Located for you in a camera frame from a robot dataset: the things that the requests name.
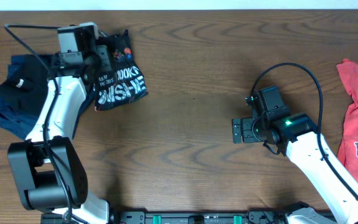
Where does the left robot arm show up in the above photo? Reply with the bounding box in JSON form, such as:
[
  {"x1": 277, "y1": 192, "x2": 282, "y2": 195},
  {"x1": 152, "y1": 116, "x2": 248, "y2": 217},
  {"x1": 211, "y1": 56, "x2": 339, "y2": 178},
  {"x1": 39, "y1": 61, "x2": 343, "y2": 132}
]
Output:
[{"x1": 7, "y1": 45, "x2": 113, "y2": 223}]

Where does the navy blue folded shirt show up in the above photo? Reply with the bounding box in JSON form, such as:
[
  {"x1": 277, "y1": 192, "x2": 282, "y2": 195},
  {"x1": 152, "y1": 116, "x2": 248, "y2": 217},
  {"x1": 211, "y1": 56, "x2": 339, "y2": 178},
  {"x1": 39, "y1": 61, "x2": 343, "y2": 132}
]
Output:
[{"x1": 0, "y1": 54, "x2": 95, "y2": 141}]

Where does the black orange-patterned jersey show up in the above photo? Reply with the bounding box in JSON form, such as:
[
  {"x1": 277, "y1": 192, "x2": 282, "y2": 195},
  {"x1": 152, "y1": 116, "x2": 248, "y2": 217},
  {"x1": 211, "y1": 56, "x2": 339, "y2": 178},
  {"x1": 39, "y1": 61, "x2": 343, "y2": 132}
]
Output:
[{"x1": 94, "y1": 30, "x2": 148, "y2": 111}]

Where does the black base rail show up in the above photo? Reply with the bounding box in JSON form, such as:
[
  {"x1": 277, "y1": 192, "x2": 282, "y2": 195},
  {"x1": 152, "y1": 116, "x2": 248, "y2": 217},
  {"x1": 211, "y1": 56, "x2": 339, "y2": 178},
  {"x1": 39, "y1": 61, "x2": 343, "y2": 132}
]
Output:
[{"x1": 119, "y1": 211, "x2": 286, "y2": 224}]

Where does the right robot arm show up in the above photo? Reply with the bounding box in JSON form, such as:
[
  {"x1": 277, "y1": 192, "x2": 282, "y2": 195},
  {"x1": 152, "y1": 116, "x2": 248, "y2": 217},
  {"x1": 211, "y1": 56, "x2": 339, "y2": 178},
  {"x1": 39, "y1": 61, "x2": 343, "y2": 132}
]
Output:
[{"x1": 232, "y1": 113, "x2": 358, "y2": 223}]

